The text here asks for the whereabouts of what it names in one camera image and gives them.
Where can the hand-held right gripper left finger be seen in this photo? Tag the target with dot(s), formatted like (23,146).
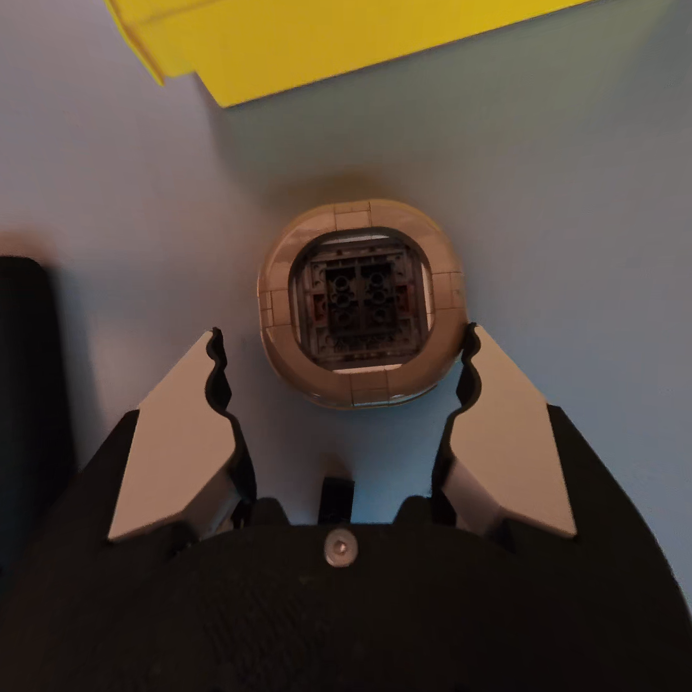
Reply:
(173,432)

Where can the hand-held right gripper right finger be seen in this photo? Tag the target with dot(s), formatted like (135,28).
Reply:
(508,432)

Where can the tan brick-built pot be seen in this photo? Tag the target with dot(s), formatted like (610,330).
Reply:
(292,373)

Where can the light grey desk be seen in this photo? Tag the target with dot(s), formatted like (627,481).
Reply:
(540,216)

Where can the yellow box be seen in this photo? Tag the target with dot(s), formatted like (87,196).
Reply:
(324,43)

